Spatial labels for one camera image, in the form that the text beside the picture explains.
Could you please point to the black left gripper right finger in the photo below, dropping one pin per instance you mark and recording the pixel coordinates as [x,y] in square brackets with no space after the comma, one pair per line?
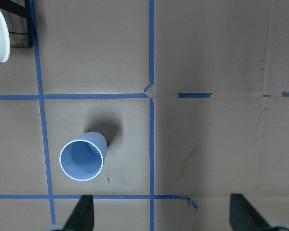
[244,217]

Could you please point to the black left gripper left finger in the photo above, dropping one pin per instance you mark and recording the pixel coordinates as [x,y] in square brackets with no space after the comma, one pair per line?
[82,217]

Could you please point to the blue plastic cup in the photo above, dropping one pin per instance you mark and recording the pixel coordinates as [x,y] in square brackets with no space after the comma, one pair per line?
[82,159]

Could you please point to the black wire mug rack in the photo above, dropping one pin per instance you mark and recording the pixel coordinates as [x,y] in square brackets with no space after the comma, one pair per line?
[17,14]

